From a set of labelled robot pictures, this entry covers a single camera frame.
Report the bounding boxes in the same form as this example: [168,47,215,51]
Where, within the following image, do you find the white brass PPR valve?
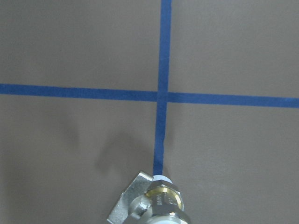
[107,171,191,224]

